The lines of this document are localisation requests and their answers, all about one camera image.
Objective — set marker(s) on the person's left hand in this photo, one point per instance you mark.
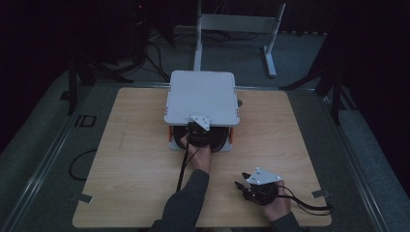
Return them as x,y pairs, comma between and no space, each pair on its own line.
201,159

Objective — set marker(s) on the dark computer tower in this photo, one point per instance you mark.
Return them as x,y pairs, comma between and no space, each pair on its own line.
139,29

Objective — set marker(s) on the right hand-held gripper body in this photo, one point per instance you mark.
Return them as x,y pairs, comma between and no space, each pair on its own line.
262,190

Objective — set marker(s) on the white metal stand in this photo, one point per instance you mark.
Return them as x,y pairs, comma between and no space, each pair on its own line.
237,23

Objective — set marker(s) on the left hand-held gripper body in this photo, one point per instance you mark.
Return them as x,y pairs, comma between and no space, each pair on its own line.
199,133

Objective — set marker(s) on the black tripod stand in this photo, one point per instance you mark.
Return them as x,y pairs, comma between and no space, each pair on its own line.
72,87
335,93

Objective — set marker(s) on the white two-tier shoe rack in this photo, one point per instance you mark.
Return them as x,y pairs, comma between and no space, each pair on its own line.
202,96

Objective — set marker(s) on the grey tape piece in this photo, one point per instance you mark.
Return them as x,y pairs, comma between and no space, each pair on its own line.
321,193
85,198

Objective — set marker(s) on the grey round table knob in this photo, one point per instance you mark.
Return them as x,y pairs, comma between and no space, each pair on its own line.
240,102

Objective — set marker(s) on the person's right hand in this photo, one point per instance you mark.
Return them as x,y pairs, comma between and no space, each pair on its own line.
278,206

